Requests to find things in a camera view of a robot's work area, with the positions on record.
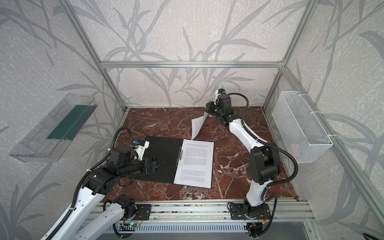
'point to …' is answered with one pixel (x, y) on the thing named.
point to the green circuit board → (130, 225)
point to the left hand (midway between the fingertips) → (160, 157)
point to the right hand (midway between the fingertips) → (206, 100)
